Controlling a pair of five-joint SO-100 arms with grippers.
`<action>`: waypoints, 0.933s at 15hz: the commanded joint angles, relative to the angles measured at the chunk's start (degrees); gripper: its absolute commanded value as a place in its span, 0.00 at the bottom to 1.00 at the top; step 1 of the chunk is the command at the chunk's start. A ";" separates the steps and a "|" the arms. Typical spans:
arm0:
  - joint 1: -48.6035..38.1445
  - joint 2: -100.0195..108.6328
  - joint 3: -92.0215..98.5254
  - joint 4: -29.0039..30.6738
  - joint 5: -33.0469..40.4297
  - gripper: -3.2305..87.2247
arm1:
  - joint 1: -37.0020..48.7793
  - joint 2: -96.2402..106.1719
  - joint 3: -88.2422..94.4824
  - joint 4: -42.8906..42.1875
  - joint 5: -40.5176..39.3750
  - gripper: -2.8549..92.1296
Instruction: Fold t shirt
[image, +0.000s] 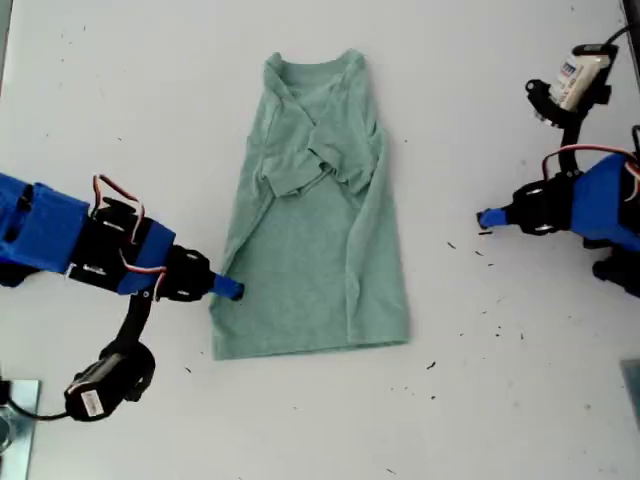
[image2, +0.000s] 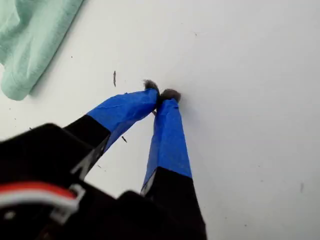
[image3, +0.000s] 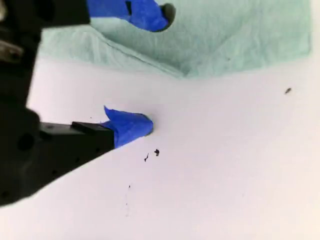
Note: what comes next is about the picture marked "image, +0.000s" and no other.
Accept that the green t-shirt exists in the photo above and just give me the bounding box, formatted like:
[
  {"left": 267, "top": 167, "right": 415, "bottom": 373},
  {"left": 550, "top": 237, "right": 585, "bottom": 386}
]
[{"left": 208, "top": 48, "right": 412, "bottom": 362}]

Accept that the steel plate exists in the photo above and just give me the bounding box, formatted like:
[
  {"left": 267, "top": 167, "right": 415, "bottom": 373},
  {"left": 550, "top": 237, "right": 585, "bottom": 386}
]
[{"left": 0, "top": 378, "right": 42, "bottom": 480}]

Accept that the red white servo wire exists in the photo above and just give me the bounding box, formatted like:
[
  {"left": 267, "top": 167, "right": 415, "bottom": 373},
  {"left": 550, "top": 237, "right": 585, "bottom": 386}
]
[
  {"left": 92, "top": 173, "right": 170, "bottom": 302},
  {"left": 542, "top": 143, "right": 640, "bottom": 204}
]

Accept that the black camera stalk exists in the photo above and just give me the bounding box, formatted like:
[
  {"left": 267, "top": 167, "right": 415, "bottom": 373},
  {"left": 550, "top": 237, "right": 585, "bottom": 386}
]
[
  {"left": 557, "top": 117, "right": 586, "bottom": 177},
  {"left": 117, "top": 287, "right": 154, "bottom": 354}
]

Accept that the white black camera box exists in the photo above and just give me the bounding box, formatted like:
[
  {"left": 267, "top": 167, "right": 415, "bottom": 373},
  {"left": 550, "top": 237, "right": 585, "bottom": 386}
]
[{"left": 523, "top": 43, "right": 620, "bottom": 129}]

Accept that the black camera cable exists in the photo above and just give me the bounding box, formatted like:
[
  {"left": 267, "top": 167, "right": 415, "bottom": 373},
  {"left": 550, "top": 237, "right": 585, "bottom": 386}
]
[
  {"left": 598, "top": 23, "right": 640, "bottom": 51},
  {"left": 0, "top": 379, "right": 70, "bottom": 422}
]

